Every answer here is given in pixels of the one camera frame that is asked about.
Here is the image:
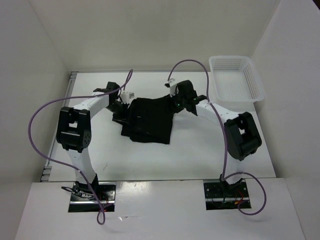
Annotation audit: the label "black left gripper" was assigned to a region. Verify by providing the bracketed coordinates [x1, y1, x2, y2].
[106, 101, 135, 127]

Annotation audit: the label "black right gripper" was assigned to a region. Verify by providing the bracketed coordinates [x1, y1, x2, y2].
[162, 88, 187, 116]

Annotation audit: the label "black shorts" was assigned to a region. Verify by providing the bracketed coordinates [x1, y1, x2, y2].
[121, 95, 175, 145]

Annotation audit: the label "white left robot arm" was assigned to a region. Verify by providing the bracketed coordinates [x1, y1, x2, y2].
[56, 82, 125, 200]

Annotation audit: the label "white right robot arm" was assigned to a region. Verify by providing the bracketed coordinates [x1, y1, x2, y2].
[166, 78, 262, 197]

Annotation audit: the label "white plastic basket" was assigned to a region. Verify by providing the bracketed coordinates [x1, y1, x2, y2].
[208, 55, 265, 106]

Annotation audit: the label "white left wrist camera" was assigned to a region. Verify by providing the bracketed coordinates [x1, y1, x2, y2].
[120, 92, 135, 105]

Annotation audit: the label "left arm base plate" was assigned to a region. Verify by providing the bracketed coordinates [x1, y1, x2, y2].
[62, 181, 117, 213]

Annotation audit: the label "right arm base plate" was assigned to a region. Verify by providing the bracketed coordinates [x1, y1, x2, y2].
[203, 179, 252, 211]

